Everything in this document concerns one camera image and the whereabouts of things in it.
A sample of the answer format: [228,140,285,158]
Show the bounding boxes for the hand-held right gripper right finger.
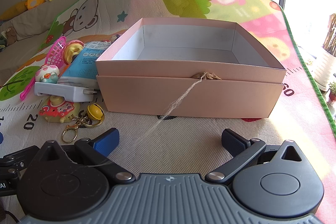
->
[205,129,302,184]

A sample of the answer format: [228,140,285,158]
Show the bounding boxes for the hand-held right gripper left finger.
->
[37,128,133,184]

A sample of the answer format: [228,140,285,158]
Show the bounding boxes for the pink yellow toy camera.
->
[39,95,81,123]

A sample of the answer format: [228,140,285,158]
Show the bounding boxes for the pink cardboard box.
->
[95,17,287,119]

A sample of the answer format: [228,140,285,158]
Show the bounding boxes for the white charger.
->
[34,81,99,103]

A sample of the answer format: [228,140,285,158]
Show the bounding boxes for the blue tissue packet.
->
[57,41,112,85]

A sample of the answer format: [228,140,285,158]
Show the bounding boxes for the pink teal mushroom toy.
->
[35,64,60,83]

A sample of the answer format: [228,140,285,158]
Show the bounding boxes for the round pink yellow toy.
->
[64,40,85,63]

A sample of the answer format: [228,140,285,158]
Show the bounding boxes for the pink toy net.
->
[20,36,67,101]

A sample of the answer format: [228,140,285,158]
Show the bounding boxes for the small potted plant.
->
[328,81,336,102]

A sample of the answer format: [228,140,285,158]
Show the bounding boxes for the white plant pot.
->
[314,49,336,92]

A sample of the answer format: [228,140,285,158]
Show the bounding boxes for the brown plush toy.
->
[4,27,17,46]

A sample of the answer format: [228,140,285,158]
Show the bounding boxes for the beige covered sofa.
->
[0,0,117,80]

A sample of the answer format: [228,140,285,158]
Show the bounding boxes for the dried plant stalks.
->
[323,13,336,52]

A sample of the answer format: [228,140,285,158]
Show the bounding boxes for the long yellow plush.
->
[0,0,29,21]

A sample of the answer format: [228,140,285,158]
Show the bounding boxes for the yellow bell keychain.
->
[61,104,105,143]

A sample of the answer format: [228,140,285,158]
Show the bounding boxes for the twine string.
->
[62,71,222,168]

